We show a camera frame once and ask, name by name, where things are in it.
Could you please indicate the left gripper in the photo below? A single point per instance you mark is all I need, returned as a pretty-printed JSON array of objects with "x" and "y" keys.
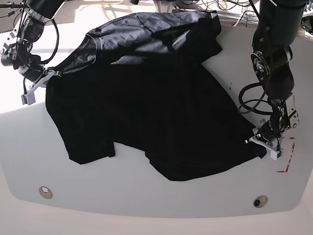
[{"x": 265, "y": 136}]

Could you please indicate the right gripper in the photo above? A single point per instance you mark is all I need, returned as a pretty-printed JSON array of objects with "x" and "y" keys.
[{"x": 39, "y": 82}]

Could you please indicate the black T-shirt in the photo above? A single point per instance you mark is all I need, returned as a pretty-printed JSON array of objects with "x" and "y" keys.
[{"x": 138, "y": 80}]

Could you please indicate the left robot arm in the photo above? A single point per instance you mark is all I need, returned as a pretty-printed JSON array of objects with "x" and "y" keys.
[{"x": 278, "y": 23}]

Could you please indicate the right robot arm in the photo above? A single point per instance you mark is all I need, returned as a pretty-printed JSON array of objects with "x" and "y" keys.
[{"x": 16, "y": 50}]

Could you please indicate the red tape rectangle marking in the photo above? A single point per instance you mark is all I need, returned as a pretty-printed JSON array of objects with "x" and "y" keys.
[{"x": 288, "y": 146}]

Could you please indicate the table grommet hole right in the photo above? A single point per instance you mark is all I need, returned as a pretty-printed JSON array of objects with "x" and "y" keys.
[{"x": 260, "y": 201}]

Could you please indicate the table grommet hole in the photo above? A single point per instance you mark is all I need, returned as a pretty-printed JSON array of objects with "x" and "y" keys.
[
  {"x": 45, "y": 192},
  {"x": 260, "y": 201}
]

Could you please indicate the table grommet hole left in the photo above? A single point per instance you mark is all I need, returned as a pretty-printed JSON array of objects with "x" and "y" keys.
[{"x": 45, "y": 192}]

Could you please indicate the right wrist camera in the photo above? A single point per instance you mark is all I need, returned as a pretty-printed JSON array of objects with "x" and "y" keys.
[{"x": 28, "y": 99}]

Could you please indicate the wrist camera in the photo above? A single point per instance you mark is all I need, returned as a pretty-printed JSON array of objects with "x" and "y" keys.
[
  {"x": 28, "y": 99},
  {"x": 275, "y": 154}
]

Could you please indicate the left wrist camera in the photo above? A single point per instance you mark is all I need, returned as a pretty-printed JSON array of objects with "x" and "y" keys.
[{"x": 275, "y": 154}]

